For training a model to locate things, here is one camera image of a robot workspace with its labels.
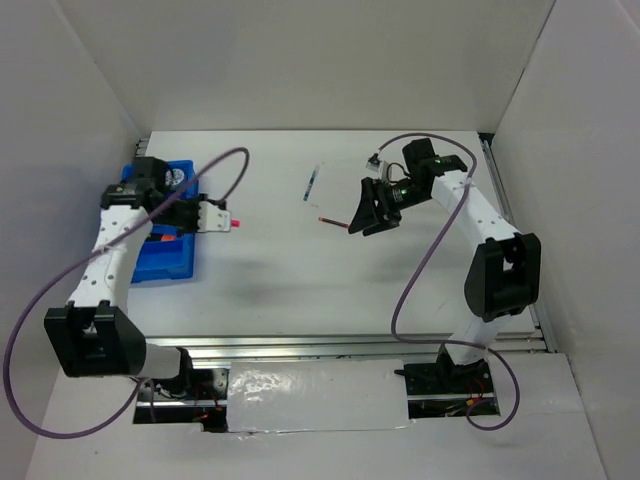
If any purple cable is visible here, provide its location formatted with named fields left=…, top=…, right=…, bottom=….
left=367, top=132, right=521, bottom=431
left=3, top=147, right=250, bottom=440

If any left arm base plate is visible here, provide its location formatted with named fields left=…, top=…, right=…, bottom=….
left=133, top=368, right=230, bottom=433

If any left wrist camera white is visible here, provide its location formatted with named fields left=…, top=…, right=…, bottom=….
left=197, top=201, right=232, bottom=233

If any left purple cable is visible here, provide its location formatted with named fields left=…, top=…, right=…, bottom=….
left=3, top=147, right=250, bottom=440

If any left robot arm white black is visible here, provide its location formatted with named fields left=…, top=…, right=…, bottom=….
left=44, top=157, right=205, bottom=399

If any blue pen refill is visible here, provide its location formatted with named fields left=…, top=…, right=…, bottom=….
left=303, top=164, right=321, bottom=202

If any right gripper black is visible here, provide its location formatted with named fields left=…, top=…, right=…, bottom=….
left=348, top=176, right=428, bottom=236

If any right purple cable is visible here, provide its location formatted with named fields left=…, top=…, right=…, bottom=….
left=367, top=132, right=521, bottom=431

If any orange pen refill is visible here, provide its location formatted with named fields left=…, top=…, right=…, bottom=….
left=318, top=217, right=349, bottom=229

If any aluminium rail frame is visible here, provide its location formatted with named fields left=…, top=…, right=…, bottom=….
left=77, top=132, right=559, bottom=365

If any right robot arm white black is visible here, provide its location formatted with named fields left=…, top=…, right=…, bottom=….
left=348, top=135, right=541, bottom=392

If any blue compartment bin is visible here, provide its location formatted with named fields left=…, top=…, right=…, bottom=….
left=132, top=160, right=199, bottom=284

